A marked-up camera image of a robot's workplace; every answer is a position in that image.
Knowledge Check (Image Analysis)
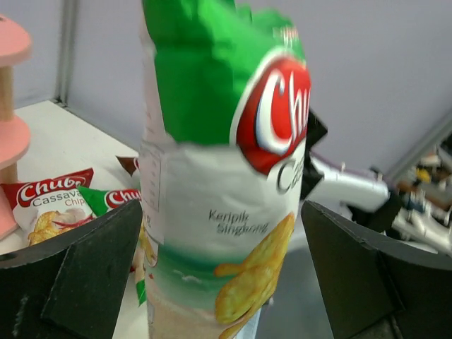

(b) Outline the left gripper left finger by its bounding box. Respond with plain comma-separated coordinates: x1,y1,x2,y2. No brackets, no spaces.
1,201,142,338

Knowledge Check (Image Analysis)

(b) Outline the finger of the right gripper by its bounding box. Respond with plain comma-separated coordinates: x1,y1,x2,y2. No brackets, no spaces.
304,109,328,166

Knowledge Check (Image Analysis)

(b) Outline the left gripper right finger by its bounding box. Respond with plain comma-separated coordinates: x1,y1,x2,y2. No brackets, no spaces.
301,201,451,338

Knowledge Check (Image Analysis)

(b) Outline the green Chuba chips bag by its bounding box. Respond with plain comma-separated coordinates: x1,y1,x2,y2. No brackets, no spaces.
78,186,141,217
138,1,311,338

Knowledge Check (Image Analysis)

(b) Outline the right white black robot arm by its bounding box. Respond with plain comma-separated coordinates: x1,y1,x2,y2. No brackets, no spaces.
300,111,451,256

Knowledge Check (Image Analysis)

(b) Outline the red Chuba chips bag right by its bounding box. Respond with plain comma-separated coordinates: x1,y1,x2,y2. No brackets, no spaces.
1,168,95,246

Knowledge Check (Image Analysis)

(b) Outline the brown Chuba chips bag right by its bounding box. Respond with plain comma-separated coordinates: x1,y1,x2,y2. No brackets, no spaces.
116,156,139,177

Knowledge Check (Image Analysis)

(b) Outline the pink three-tier wooden shelf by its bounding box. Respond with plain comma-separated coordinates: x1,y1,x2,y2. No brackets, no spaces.
0,13,33,240

